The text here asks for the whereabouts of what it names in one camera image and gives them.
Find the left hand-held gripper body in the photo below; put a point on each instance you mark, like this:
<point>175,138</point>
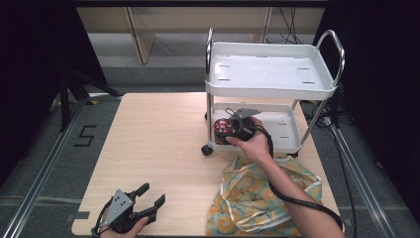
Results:
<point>119,206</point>

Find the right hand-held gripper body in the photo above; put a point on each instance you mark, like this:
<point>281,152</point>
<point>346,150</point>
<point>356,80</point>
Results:
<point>244,127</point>

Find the red round can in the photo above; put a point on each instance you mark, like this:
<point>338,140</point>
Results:
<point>222,129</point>

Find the white two-tier cart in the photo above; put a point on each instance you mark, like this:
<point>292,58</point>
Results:
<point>264,71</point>

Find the floral cloth bag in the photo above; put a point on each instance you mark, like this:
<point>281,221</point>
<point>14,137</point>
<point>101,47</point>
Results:
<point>241,198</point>

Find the person's right hand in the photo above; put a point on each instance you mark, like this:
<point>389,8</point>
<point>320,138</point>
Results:
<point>257,145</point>

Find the person's left hand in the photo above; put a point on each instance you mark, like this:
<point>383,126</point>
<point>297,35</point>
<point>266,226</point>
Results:
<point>132,231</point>

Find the light wooden furniture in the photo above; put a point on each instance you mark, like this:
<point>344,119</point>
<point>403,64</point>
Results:
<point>142,36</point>

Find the black metal stand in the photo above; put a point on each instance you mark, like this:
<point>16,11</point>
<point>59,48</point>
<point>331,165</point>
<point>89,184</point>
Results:
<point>64,99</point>

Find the dark curtain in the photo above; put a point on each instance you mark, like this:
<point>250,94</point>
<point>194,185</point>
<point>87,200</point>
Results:
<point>383,82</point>
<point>33,66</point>

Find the metal floor rail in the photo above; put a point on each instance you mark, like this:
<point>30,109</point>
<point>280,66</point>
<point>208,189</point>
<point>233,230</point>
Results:
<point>39,178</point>
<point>360,178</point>

